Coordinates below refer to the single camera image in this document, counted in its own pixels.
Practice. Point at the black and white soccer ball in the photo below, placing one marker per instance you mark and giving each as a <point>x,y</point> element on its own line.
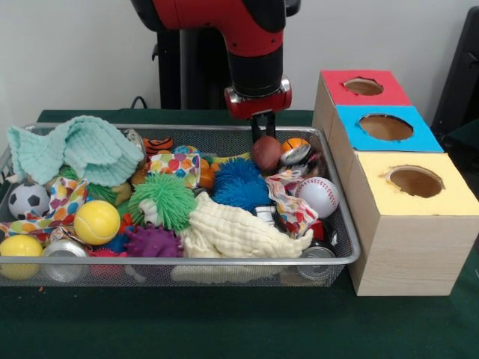
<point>28,202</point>

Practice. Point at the purple spiky toy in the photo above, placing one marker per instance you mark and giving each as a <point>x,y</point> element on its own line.
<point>153,243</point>

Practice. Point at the black upright panel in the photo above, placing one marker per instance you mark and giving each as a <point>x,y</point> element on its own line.
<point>460,75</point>

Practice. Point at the wooden box with three holes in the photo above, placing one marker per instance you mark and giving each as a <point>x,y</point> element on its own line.
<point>411,254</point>

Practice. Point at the silver mesh bin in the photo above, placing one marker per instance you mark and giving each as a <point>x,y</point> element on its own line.
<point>243,267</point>

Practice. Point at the white baseball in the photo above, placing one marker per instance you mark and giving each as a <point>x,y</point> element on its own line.
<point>318,198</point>

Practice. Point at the green covered side table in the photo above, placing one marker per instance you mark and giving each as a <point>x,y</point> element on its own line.
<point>467,132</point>

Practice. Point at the cream cloth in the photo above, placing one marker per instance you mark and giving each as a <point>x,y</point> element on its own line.
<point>232,232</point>

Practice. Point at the mint green cloth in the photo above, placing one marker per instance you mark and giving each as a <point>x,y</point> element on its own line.
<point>90,149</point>

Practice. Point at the orange basketball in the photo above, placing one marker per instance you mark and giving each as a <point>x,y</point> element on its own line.
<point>295,144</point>

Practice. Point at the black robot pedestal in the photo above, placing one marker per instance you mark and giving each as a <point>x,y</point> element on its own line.
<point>168,75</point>

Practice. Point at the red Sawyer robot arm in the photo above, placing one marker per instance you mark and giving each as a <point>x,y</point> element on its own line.
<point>239,22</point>

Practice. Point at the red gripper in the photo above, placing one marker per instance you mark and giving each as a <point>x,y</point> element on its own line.
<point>258,107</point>

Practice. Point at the brown toy football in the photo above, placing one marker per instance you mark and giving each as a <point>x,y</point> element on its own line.
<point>266,155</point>

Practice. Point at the smooth yellow ball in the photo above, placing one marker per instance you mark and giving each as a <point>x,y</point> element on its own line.
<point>20,248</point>

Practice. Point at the dark green table cloth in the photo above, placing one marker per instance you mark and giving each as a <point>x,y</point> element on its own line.
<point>224,321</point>

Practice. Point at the green spiky ball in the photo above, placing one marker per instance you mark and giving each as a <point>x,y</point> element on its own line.
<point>164,198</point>

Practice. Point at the blue spiky ball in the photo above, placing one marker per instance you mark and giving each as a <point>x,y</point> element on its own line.
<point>241,187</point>

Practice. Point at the yellow tennis ball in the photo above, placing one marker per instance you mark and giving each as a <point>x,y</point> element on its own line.
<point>96,223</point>

